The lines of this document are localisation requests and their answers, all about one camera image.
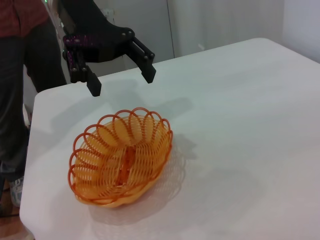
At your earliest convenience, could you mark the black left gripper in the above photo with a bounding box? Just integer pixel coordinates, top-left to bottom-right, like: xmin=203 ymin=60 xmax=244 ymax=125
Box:
xmin=57 ymin=0 xmax=157 ymax=98

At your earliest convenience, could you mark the orange yellow woven plastic basket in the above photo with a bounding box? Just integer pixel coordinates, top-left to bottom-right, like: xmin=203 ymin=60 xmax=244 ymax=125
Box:
xmin=67 ymin=106 xmax=174 ymax=209

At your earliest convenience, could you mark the person in red shirt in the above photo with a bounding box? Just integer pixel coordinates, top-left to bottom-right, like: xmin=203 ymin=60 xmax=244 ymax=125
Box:
xmin=0 ymin=0 xmax=68 ymax=208

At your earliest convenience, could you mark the grey white sneaker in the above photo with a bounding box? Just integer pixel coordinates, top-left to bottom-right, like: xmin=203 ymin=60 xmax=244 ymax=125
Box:
xmin=9 ymin=176 xmax=25 ymax=208

